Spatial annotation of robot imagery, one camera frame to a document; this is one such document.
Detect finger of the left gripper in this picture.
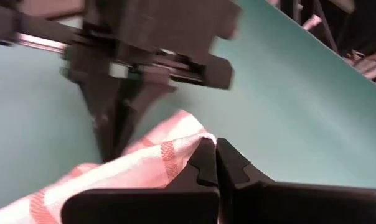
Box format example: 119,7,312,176
62,46,129,162
118,74,176,159

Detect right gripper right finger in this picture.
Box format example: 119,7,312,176
217,138,376,224

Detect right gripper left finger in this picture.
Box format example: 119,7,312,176
60,138,220,224

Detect white red-checked towel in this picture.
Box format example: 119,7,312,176
0,108,219,224

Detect green table mat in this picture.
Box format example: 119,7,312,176
0,0,376,215

